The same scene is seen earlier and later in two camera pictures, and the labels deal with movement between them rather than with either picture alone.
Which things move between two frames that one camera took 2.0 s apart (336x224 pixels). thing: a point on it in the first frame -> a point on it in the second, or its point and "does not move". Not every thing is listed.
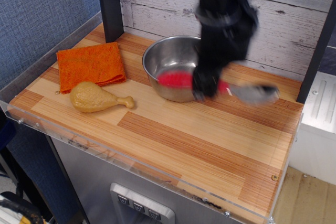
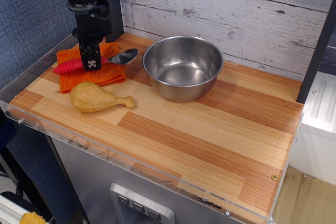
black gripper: [219, 46] -> [92, 18]
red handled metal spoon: [248, 93] -> [121, 57]
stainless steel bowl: [171, 53] does not move
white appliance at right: [313, 153] does not move
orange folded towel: [100, 63] does not move
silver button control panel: [132, 207] does not move
